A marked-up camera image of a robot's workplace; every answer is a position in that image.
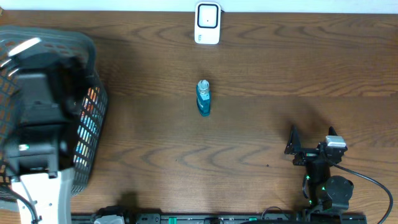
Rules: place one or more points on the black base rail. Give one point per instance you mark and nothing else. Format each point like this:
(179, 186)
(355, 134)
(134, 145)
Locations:
(116, 214)

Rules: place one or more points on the grey plastic lattice basket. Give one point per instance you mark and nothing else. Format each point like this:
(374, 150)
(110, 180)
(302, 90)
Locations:
(27, 48)

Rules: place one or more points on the white barcode scanner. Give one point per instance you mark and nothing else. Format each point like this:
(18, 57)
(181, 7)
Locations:
(207, 23)

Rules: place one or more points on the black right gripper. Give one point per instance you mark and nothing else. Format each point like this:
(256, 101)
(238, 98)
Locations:
(294, 145)

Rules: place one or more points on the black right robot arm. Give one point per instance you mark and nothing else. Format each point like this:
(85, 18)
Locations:
(327, 193)

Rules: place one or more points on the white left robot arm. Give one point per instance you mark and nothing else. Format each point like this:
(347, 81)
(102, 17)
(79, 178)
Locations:
(40, 193)

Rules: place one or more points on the teal liquid bottle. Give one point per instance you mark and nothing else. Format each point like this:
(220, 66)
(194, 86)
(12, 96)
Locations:
(203, 97)

